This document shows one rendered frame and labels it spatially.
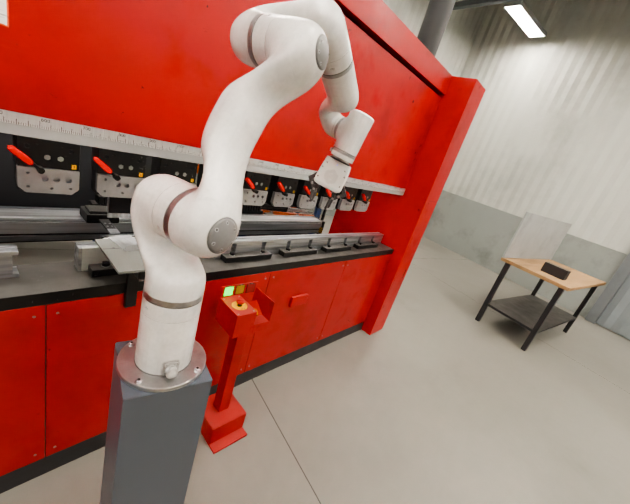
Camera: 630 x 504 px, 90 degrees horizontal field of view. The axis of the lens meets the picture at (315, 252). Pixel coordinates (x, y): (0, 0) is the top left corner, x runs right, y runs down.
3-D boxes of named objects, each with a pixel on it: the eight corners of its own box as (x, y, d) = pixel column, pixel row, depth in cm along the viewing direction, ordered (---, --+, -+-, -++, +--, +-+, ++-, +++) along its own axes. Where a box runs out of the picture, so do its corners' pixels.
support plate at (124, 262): (118, 274, 102) (118, 271, 102) (94, 241, 117) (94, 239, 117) (173, 268, 116) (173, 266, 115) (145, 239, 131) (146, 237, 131)
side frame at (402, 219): (369, 335, 305) (477, 78, 229) (309, 291, 353) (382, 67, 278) (382, 329, 323) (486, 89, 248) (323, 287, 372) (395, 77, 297)
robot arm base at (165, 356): (215, 380, 73) (231, 314, 67) (120, 402, 61) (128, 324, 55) (194, 330, 87) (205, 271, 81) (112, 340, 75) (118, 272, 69)
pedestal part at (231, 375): (218, 412, 166) (239, 328, 148) (213, 404, 170) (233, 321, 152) (228, 408, 170) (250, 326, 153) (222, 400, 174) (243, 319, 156)
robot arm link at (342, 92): (292, 62, 85) (322, 139, 112) (336, 79, 78) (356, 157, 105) (314, 39, 86) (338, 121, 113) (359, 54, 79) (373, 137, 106)
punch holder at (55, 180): (17, 191, 94) (16, 135, 89) (13, 183, 99) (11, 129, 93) (78, 195, 105) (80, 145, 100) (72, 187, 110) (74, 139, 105)
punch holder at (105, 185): (96, 196, 109) (99, 148, 104) (89, 188, 114) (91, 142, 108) (142, 199, 120) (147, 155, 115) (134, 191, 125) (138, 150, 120)
